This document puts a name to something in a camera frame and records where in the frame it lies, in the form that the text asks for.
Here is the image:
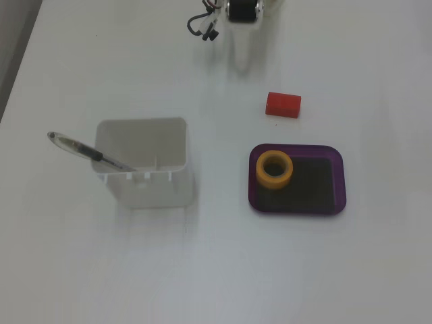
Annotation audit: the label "red rectangular block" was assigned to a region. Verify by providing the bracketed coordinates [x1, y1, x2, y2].
[265, 91, 302, 119]

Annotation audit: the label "black cable with connector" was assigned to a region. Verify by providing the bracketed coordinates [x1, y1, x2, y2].
[187, 0, 223, 42]

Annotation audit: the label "purple metal tray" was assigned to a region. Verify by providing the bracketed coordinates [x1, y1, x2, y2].
[248, 143, 348, 215]

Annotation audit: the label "clear black ballpoint pen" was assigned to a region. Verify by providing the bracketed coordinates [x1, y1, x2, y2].
[47, 131, 138, 172]

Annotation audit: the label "white fixed gripper jaw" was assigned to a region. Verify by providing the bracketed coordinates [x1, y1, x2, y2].
[228, 23, 254, 74]

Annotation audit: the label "yellow tape roll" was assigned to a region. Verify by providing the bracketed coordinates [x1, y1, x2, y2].
[255, 150, 294, 192]

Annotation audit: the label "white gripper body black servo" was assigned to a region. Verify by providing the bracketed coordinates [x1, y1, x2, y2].
[224, 0, 266, 26]

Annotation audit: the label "white plastic pen holder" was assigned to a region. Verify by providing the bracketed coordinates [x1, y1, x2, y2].
[91, 117, 196, 209]

